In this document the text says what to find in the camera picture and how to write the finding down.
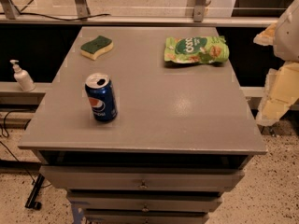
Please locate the black metal foot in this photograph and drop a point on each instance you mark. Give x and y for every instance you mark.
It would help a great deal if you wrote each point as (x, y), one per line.
(31, 202)

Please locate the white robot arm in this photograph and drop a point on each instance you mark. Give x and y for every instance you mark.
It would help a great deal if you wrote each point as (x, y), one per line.
(281, 88)

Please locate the grey window rail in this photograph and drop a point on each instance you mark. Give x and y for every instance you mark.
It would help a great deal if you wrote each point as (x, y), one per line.
(145, 21)

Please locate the green snack bag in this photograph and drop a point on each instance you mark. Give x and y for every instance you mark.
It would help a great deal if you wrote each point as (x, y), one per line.
(199, 49)

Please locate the blue Pepsi can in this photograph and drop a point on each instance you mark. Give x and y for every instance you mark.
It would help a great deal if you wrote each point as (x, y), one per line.
(99, 90)

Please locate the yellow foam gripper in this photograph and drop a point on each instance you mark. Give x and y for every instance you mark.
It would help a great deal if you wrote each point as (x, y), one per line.
(288, 37)

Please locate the white pump bottle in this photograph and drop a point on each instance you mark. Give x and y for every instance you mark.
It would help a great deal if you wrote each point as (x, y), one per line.
(22, 77)

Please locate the green and yellow sponge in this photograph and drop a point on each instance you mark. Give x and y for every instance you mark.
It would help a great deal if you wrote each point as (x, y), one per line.
(93, 49)

